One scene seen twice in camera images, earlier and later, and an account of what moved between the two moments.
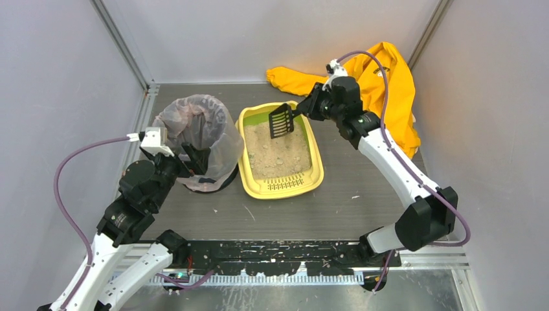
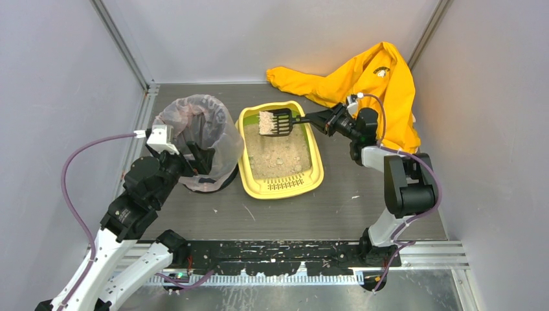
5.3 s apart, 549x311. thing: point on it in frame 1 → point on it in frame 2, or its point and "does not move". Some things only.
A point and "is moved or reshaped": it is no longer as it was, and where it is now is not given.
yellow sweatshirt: (387, 87) does not move
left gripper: (187, 159) does not move
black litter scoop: (281, 120) is moved or reshaped
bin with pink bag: (201, 120) does not move
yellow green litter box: (283, 167) does not move
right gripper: (311, 104) → (330, 121)
